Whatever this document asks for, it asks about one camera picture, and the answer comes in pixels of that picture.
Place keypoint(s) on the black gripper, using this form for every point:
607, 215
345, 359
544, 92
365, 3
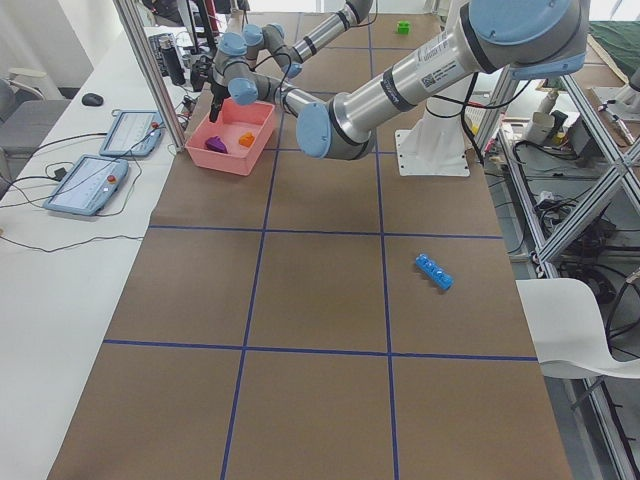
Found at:
218, 94

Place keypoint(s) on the purple toy block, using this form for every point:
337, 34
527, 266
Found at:
216, 144

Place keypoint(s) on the pink plastic box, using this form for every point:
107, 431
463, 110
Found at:
233, 121

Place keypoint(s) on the orange toy block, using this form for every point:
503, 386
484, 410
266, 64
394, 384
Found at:
246, 140

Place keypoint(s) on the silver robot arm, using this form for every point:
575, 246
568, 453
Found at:
256, 63
535, 39

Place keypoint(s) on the black water bottle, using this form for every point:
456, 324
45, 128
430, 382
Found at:
172, 62

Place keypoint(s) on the far teach pendant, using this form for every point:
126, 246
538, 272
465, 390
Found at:
133, 133

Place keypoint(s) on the teach pendant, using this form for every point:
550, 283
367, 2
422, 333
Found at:
133, 133
88, 185

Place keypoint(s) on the black computer mouse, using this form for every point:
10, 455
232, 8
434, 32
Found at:
92, 100

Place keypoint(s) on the near teach pendant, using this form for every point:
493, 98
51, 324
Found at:
88, 185

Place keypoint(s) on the green toy block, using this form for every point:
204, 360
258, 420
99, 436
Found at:
403, 27

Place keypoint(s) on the long blue toy block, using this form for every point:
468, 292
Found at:
434, 271

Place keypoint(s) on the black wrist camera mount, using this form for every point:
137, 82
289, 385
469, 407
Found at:
200, 72

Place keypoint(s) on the aluminium frame post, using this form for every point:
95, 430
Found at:
135, 32

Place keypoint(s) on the white pedestal column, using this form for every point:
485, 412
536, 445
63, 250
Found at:
440, 140

